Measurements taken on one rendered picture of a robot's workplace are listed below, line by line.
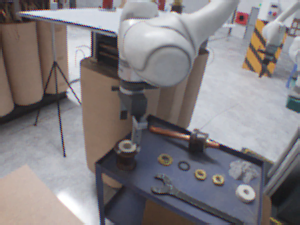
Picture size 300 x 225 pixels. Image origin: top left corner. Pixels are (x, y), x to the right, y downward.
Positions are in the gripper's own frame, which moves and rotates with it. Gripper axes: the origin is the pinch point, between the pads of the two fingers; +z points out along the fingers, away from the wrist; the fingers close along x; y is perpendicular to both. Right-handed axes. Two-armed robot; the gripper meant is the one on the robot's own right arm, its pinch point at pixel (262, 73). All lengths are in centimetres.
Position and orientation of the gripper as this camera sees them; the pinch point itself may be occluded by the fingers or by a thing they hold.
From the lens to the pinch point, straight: 161.1
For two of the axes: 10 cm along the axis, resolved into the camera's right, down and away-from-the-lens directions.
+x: 6.3, -3.5, 7.0
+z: -1.3, 8.4, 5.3
